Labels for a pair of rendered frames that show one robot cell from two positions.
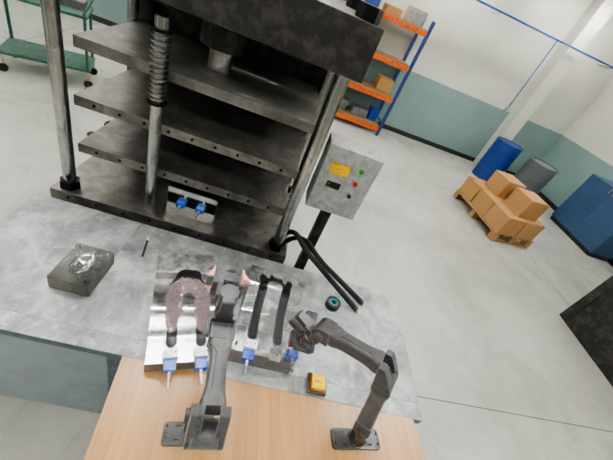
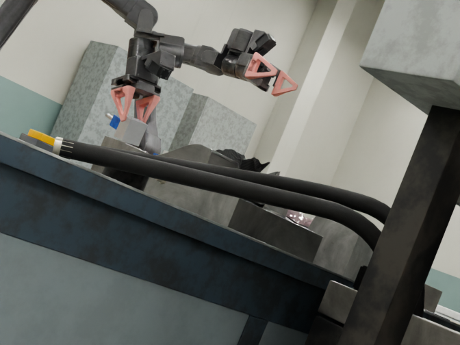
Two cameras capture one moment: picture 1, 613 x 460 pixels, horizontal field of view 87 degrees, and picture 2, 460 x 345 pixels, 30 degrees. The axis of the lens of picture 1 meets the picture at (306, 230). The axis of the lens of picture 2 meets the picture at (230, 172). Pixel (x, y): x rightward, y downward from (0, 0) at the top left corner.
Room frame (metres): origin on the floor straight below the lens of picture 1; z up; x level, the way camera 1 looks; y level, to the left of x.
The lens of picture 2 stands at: (2.61, -0.89, 0.79)
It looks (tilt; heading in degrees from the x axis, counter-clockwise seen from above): 4 degrees up; 151
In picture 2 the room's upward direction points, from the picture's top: 23 degrees clockwise
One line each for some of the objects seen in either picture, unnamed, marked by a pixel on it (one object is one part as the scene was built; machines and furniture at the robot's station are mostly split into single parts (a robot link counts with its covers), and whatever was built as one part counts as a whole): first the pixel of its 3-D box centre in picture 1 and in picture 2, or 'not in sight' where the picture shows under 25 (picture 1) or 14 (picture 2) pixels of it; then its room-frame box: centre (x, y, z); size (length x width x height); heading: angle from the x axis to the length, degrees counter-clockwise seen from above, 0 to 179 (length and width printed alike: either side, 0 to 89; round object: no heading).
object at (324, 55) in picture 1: (226, 24); not in sight; (1.70, 0.77, 1.75); 1.30 x 0.84 x 0.61; 102
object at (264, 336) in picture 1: (270, 308); (207, 186); (0.96, 0.00, 0.87); 0.50 x 0.26 x 0.14; 12
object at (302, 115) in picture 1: (221, 70); not in sight; (1.75, 0.78, 1.52); 1.10 x 0.70 x 0.05; 102
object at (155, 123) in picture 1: (152, 159); not in sight; (1.33, 0.86, 1.10); 0.05 x 0.05 x 1.30
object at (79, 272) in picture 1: (83, 268); (395, 285); (0.77, 0.78, 0.84); 0.20 x 0.15 x 0.07; 12
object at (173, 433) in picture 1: (195, 430); not in sight; (0.41, 0.05, 0.84); 0.20 x 0.07 x 0.08; 110
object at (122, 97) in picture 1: (212, 115); not in sight; (1.74, 0.78, 1.27); 1.10 x 0.74 x 0.05; 102
